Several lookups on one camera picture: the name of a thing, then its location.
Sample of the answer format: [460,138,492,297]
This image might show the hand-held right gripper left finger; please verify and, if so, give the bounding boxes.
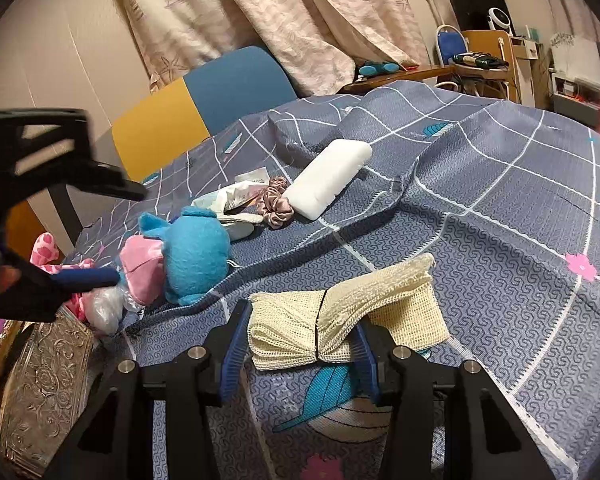
[45,299,255,480]

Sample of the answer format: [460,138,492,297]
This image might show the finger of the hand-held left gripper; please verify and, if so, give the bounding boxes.
[0,107,148,202]
[0,254,121,323]

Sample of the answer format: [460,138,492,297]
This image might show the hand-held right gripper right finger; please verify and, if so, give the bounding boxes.
[352,320,556,480]

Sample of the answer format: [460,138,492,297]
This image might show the cream mesh cloth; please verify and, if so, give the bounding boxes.
[247,252,452,372]

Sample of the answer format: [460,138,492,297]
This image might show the blue and pink plush toy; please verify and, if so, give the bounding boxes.
[119,207,233,307]

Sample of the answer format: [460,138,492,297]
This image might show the pink satin scrunchie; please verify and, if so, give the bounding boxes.
[256,176,296,231]

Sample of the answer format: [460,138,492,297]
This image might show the white foam block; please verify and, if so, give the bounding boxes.
[282,139,373,221]

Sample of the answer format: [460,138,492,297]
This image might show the wooden wardrobe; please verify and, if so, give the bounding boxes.
[2,197,66,266]

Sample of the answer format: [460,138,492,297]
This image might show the pink spotted plush toy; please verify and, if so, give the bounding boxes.
[29,232,98,321]

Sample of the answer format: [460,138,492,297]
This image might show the silver ornate tissue box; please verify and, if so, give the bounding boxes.
[0,305,97,478]

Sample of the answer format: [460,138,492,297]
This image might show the pastel printed packet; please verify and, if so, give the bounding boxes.
[192,170,270,221]

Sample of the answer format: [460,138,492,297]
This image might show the grey checked printed tablecloth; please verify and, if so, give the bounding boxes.
[72,80,600,480]

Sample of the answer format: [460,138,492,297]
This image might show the beige printed curtain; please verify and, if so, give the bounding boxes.
[111,0,431,98]

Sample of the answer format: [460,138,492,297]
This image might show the wooden side desk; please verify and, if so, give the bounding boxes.
[337,62,461,96]

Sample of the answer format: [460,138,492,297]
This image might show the blue headphones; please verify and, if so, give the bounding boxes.
[356,60,403,77]

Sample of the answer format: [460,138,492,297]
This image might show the wooden cabinet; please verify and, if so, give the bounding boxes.
[462,30,522,103]

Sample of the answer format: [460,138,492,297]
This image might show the black hand tool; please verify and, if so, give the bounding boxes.
[452,51,510,70]

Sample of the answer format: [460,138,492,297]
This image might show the blue folding chair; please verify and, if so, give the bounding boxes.
[434,24,468,66]

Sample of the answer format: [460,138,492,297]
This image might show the white storage shelf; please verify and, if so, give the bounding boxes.
[550,35,600,126]

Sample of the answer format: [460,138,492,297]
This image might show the black monitor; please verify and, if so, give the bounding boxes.
[448,0,510,33]

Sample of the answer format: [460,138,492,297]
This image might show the white round fan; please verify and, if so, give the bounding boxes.
[485,6,513,31]

